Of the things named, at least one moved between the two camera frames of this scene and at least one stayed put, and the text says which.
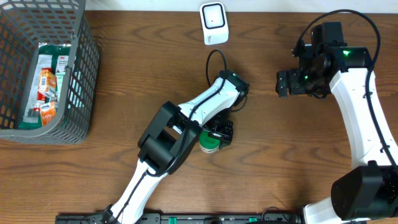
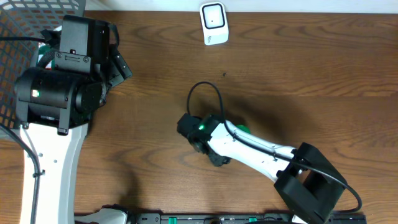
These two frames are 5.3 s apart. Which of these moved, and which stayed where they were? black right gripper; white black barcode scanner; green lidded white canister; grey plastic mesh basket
Moved: green lidded white canister; black right gripper
Stayed: grey plastic mesh basket; white black barcode scanner
